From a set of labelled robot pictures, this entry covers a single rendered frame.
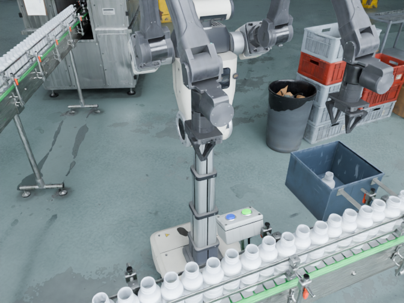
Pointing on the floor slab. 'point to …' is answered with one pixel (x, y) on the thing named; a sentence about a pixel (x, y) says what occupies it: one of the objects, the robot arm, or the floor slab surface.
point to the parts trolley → (388, 31)
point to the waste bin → (288, 114)
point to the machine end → (93, 45)
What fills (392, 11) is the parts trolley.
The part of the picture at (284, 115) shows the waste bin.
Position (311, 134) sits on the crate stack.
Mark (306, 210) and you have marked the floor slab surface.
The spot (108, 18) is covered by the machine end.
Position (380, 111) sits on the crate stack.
